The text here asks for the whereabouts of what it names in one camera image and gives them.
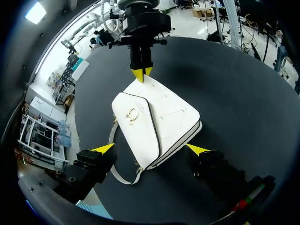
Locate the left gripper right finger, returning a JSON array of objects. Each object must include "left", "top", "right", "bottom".
[{"left": 186, "top": 143, "right": 249, "bottom": 203}]

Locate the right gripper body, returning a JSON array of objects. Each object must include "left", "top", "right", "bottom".
[{"left": 108, "top": 5, "right": 172, "bottom": 49}]

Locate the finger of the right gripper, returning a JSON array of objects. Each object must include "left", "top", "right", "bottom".
[
  {"left": 141, "top": 45, "right": 154, "bottom": 77},
  {"left": 130, "top": 46, "right": 144, "bottom": 83}
]

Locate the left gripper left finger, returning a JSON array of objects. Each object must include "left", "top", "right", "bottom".
[{"left": 54, "top": 143, "right": 117, "bottom": 205}]

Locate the white leather handbag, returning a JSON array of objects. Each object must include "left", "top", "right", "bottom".
[{"left": 109, "top": 74, "right": 203, "bottom": 186}]

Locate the person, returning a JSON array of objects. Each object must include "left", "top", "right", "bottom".
[{"left": 90, "top": 30, "right": 111, "bottom": 48}]

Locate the white cable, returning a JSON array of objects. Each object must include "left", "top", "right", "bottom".
[{"left": 101, "top": 0, "right": 121, "bottom": 34}]

